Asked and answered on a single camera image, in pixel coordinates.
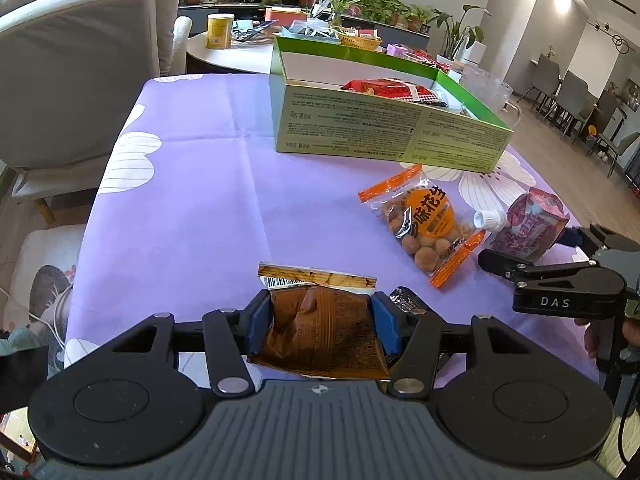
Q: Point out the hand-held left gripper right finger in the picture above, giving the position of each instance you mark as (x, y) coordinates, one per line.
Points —
(385, 320)

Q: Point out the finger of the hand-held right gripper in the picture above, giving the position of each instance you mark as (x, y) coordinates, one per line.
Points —
(500, 262)
(580, 237)

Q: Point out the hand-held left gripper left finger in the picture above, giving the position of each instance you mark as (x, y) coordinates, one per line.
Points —
(260, 315)

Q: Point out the pink spouted drink pouch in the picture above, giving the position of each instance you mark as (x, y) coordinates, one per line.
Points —
(535, 220)

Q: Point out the yellow brown cracker packet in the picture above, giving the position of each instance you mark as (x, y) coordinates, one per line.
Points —
(320, 330)

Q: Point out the green cardboard box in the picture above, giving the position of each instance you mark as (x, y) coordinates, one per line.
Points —
(350, 125)

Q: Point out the red striped snack packet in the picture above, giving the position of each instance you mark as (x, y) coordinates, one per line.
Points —
(390, 89)

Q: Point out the red packaged snacks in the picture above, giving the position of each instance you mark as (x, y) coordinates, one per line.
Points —
(427, 59)

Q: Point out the person's right hand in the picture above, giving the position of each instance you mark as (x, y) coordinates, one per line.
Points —
(592, 337)

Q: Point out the black snack wrapper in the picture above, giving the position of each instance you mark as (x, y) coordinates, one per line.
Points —
(407, 300)

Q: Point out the orange peanut packet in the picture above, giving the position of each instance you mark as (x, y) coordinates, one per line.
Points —
(425, 220)

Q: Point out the grey dining chair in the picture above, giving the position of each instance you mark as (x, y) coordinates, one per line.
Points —
(575, 100)
(542, 80)
(620, 150)

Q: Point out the purple floral tablecloth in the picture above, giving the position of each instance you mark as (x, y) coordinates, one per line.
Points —
(200, 200)

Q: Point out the clear plastic cup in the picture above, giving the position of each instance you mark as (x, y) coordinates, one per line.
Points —
(485, 85)

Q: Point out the white air purifier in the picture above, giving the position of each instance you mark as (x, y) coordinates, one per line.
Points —
(476, 54)

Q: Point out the white printed cushion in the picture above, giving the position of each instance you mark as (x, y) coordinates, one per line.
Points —
(45, 280)

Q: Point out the small pink box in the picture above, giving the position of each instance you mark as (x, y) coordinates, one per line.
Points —
(400, 50)

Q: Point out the large leaf potted plant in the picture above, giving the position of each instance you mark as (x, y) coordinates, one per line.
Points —
(460, 30)

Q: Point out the dark cloth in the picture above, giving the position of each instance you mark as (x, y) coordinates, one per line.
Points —
(22, 380)

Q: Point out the round white table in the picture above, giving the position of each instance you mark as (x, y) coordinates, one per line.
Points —
(235, 60)

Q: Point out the yellow wicker basket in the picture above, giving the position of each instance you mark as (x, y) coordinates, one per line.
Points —
(360, 42)

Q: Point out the phone with colourful screen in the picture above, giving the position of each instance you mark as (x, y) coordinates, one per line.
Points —
(17, 435)

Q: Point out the white rounded chair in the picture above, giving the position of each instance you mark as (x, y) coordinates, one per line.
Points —
(182, 45)

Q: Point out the clutter of pens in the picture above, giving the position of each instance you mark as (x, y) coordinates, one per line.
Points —
(252, 32)

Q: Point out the yellow canister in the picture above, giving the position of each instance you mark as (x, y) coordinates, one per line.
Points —
(221, 32)

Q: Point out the light blue tray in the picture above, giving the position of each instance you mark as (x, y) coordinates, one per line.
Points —
(310, 34)

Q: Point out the orange pink box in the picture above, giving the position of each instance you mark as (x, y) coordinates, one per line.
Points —
(285, 15)

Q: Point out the beige armchair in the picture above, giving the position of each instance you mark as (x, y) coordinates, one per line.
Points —
(75, 75)

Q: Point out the spider plant in vase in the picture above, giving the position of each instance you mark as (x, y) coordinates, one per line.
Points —
(342, 2)

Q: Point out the dark television cabinet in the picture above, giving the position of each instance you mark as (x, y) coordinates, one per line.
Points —
(200, 10)

